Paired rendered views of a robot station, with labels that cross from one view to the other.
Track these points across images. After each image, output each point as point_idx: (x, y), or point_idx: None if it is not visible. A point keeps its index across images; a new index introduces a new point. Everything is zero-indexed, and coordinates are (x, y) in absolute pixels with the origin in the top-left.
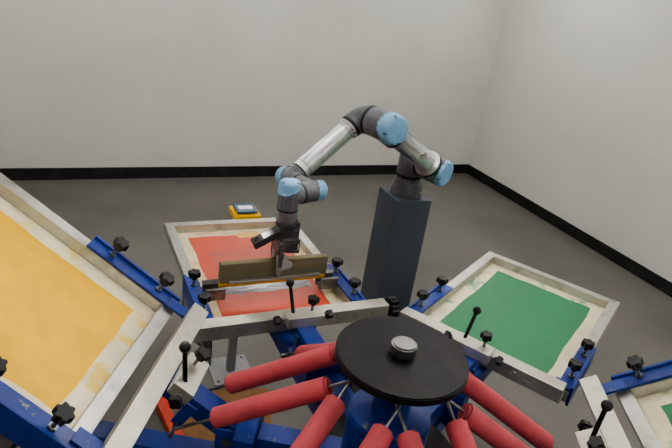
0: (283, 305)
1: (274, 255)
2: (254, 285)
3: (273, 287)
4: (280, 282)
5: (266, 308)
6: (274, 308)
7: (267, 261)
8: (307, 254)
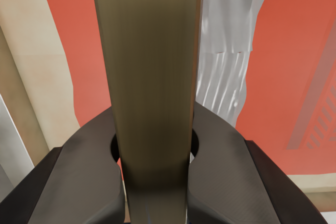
0: (93, 74)
1: (188, 176)
2: (228, 8)
3: (200, 74)
4: (219, 103)
5: (73, 10)
6: (74, 39)
7: (111, 89)
8: (322, 195)
